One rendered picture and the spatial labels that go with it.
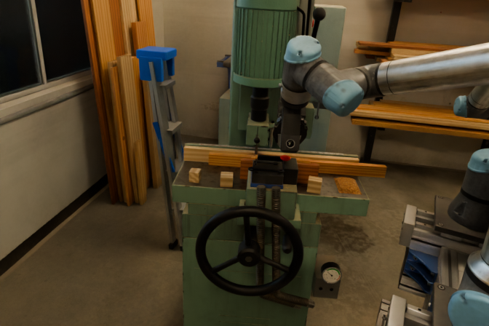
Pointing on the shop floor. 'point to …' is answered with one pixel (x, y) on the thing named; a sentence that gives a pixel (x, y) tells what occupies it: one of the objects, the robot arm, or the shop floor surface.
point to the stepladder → (164, 125)
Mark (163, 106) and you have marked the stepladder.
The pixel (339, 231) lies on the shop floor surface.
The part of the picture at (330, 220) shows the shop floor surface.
